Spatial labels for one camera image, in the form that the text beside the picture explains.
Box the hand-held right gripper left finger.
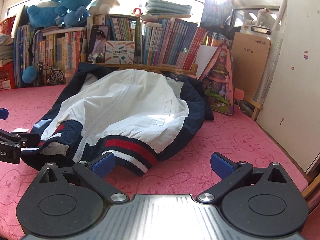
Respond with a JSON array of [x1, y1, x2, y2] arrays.
[[37, 152, 128, 203]]

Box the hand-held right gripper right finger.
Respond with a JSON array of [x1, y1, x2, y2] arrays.
[[196, 152, 288, 203]]

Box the navy and white zip jacket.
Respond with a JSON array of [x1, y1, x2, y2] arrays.
[[20, 62, 215, 177]]

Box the pink rabbit-print mat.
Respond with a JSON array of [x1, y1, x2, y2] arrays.
[[0, 84, 310, 240]]

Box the red plastic crate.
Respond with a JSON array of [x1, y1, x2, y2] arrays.
[[0, 62, 16, 91]]

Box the black model bicycle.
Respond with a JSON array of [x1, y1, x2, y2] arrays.
[[35, 64, 64, 87]]

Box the stack of paper booklets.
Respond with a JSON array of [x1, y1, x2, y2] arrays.
[[0, 33, 14, 62]]

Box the pink miniature house kit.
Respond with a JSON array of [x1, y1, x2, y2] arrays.
[[200, 43, 245, 116]]

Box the row of tall children's books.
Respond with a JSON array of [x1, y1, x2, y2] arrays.
[[14, 25, 88, 87]]

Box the small red basket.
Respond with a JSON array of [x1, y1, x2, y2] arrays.
[[0, 16, 16, 40]]

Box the white folded paper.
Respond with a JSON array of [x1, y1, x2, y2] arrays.
[[196, 45, 218, 80]]

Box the brown kraft notebook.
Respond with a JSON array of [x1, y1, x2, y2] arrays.
[[231, 32, 272, 101]]

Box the blue bear plush toy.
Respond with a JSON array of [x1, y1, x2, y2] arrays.
[[26, 0, 66, 28]]

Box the clear plastic ruler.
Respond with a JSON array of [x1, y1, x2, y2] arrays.
[[259, 37, 282, 103]]

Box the wooden drawer organizer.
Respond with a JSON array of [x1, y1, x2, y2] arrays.
[[79, 60, 198, 77]]

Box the white pencil-print carton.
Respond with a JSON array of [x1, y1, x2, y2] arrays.
[[105, 41, 135, 64]]

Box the smartphone in dark case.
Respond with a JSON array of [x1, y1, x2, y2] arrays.
[[87, 25, 110, 63]]

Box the row of thin glossy books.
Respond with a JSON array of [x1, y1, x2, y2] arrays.
[[205, 31, 233, 48]]

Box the row of slim pastel books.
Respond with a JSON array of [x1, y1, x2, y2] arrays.
[[142, 17, 208, 71]]

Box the blue round-head plush toy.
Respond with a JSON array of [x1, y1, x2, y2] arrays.
[[55, 0, 94, 28]]

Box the row of small green books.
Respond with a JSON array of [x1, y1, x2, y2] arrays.
[[87, 14, 144, 64]]

